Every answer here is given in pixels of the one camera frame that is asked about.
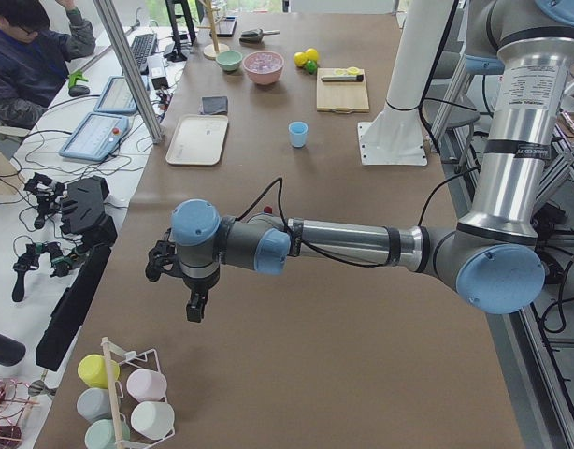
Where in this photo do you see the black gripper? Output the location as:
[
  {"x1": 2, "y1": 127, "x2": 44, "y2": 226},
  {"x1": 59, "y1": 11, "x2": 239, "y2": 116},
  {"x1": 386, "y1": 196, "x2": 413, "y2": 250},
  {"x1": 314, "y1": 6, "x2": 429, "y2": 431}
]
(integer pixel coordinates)
[{"x1": 179, "y1": 262, "x2": 220, "y2": 323}]

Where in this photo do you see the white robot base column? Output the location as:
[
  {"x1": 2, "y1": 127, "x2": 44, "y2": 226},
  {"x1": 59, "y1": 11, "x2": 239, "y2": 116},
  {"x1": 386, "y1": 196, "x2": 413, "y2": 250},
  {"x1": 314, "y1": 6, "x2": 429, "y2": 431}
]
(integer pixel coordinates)
[{"x1": 358, "y1": 0, "x2": 458, "y2": 166}]

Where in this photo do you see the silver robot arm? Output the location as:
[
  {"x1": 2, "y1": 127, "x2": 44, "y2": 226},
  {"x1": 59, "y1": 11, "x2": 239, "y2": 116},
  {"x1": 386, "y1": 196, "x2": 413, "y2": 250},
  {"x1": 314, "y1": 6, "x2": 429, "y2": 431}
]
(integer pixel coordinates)
[{"x1": 146, "y1": 1, "x2": 574, "y2": 322}]

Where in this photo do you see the pink cup in rack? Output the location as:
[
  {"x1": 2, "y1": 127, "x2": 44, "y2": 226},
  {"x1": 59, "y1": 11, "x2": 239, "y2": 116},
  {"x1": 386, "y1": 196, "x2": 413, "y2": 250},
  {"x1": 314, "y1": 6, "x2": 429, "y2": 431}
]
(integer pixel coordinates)
[{"x1": 126, "y1": 369, "x2": 167, "y2": 402}]

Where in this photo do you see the yellow cup in rack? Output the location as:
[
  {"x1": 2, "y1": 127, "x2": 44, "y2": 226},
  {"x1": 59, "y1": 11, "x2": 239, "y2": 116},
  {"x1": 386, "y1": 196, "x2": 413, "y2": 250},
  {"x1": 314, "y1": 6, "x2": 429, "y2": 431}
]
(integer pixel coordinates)
[{"x1": 77, "y1": 354, "x2": 108, "y2": 389}]

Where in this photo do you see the white cup in rack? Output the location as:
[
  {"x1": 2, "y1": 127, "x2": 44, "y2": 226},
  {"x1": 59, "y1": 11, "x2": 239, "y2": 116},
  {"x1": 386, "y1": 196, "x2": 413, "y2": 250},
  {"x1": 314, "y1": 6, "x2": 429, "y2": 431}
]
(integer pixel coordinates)
[{"x1": 130, "y1": 401, "x2": 175, "y2": 440}]

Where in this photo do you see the grey cup in rack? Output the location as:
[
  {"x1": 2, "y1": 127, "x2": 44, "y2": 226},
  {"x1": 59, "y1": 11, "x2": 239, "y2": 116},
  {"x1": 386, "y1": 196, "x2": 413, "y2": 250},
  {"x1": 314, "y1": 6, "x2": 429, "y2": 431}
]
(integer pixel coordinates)
[{"x1": 76, "y1": 387, "x2": 112, "y2": 423}]

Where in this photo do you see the mint cup in rack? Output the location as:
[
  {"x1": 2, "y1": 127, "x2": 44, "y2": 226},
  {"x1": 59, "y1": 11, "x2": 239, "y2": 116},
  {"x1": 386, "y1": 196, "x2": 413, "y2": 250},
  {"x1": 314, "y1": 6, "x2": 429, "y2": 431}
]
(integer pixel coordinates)
[{"x1": 84, "y1": 419, "x2": 117, "y2": 449}]

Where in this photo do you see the light blue plastic cup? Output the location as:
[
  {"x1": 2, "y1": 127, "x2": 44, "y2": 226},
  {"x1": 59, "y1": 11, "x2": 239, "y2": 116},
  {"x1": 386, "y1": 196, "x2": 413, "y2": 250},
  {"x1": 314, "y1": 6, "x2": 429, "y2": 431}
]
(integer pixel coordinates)
[{"x1": 288, "y1": 121, "x2": 309, "y2": 148}]

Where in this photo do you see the metal ice scoop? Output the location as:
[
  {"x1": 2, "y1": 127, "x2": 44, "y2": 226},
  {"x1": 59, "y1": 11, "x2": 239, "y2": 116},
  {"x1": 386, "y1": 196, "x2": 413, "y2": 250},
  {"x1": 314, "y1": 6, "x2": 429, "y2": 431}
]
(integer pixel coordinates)
[{"x1": 238, "y1": 28, "x2": 280, "y2": 44}]

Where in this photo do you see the black bar device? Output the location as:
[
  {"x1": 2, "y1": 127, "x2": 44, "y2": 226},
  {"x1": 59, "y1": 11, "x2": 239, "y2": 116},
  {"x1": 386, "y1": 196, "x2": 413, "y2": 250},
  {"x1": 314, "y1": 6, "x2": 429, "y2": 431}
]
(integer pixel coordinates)
[{"x1": 35, "y1": 244, "x2": 111, "y2": 371}]

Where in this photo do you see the cream rabbit tray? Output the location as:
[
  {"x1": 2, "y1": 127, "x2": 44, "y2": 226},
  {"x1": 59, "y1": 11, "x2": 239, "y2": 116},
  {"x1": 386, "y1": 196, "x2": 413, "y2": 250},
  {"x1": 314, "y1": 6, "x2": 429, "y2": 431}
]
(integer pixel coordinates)
[{"x1": 165, "y1": 114, "x2": 229, "y2": 167}]

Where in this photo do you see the near teach pendant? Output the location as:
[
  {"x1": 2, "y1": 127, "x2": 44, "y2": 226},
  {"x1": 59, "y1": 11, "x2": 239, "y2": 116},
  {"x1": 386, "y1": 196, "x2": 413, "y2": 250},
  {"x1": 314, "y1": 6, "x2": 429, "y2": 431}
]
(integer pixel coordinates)
[{"x1": 58, "y1": 112, "x2": 129, "y2": 162}]

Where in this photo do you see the teach pendant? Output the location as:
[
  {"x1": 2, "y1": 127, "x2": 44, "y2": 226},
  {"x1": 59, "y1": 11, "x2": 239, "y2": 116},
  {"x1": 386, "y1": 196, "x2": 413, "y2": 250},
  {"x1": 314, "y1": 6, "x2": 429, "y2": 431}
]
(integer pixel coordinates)
[
  {"x1": 94, "y1": 76, "x2": 137, "y2": 114},
  {"x1": 58, "y1": 112, "x2": 129, "y2": 162}
]

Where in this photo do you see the grey folded cloth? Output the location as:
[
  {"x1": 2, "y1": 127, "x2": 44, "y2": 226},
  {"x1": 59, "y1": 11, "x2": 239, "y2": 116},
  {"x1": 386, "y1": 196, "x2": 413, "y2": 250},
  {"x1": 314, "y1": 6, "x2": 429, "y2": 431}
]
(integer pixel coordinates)
[{"x1": 200, "y1": 95, "x2": 228, "y2": 115}]

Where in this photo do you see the far teach pendant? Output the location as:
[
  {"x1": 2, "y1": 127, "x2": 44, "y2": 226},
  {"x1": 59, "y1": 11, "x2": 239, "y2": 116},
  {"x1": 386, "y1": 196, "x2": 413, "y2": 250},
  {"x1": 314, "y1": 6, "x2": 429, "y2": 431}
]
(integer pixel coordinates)
[{"x1": 94, "y1": 76, "x2": 137, "y2": 114}]

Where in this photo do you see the green bowl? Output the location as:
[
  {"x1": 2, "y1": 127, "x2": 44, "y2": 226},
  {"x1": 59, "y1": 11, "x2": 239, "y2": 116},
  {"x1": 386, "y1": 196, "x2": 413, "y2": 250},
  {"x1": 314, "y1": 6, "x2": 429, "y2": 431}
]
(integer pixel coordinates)
[{"x1": 216, "y1": 51, "x2": 243, "y2": 73}]

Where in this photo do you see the pink bowl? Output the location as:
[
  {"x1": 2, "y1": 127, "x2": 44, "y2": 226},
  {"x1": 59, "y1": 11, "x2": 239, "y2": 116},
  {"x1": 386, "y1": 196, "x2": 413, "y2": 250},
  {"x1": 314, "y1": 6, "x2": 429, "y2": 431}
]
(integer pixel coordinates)
[{"x1": 242, "y1": 51, "x2": 284, "y2": 85}]

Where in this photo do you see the wooden cutting board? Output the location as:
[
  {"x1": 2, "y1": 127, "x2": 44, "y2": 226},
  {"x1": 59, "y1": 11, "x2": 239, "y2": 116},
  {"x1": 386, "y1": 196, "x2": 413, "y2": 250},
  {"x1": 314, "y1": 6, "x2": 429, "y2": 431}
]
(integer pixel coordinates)
[{"x1": 316, "y1": 68, "x2": 370, "y2": 113}]

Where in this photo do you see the wooden glass stand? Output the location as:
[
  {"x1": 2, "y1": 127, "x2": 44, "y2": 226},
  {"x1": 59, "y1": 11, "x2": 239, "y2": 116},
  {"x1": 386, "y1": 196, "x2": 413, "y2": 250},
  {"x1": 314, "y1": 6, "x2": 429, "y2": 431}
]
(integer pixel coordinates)
[{"x1": 199, "y1": 0, "x2": 230, "y2": 61}]

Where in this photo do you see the steel muddler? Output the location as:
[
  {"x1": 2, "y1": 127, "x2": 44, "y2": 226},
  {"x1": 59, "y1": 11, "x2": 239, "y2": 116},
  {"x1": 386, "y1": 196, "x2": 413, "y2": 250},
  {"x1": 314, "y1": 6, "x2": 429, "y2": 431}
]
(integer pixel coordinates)
[{"x1": 321, "y1": 74, "x2": 365, "y2": 83}]

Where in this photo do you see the black keyboard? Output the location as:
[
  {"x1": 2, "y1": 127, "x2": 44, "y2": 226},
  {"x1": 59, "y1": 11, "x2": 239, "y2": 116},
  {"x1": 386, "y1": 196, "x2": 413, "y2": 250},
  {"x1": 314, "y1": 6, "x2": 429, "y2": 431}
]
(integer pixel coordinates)
[{"x1": 130, "y1": 33, "x2": 157, "y2": 75}]

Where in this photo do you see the green lime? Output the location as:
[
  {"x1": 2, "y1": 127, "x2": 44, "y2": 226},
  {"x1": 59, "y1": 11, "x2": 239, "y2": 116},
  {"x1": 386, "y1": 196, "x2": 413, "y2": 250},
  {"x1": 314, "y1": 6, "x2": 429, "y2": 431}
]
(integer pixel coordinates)
[{"x1": 304, "y1": 60, "x2": 318, "y2": 75}]

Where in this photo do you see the yellow lemon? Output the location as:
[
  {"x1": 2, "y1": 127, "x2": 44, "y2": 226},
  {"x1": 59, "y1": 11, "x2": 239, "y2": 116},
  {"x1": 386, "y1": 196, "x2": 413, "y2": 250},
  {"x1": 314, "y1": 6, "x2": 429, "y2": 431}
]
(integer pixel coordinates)
[
  {"x1": 305, "y1": 48, "x2": 320, "y2": 63},
  {"x1": 293, "y1": 51, "x2": 308, "y2": 68}
]

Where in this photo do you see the seated person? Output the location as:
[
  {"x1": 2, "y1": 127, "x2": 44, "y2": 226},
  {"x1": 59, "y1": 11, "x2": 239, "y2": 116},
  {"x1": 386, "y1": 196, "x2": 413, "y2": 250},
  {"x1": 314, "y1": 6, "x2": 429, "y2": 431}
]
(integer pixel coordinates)
[{"x1": 0, "y1": 0, "x2": 95, "y2": 129}]

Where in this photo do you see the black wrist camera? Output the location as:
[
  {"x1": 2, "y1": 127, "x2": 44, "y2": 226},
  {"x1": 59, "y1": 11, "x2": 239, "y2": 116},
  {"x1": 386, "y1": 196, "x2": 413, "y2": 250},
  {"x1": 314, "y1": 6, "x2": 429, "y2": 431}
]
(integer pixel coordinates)
[{"x1": 145, "y1": 228, "x2": 182, "y2": 282}]

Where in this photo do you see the white wire cup rack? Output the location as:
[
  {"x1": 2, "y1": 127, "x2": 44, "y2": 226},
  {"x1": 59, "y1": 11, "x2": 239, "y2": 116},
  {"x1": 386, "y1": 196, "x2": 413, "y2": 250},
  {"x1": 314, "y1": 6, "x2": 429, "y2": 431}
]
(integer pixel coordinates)
[{"x1": 101, "y1": 337, "x2": 175, "y2": 448}]

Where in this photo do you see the black gripper mount block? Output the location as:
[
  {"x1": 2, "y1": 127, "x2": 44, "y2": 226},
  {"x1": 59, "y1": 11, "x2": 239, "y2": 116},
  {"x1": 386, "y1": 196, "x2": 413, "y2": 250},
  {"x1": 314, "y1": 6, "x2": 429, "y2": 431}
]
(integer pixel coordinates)
[{"x1": 60, "y1": 176, "x2": 118, "y2": 247}]

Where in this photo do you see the aluminium frame post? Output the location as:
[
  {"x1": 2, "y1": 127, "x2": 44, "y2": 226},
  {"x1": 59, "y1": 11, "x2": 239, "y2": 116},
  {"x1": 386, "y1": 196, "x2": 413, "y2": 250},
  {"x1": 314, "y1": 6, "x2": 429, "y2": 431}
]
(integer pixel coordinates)
[{"x1": 93, "y1": 0, "x2": 163, "y2": 144}]

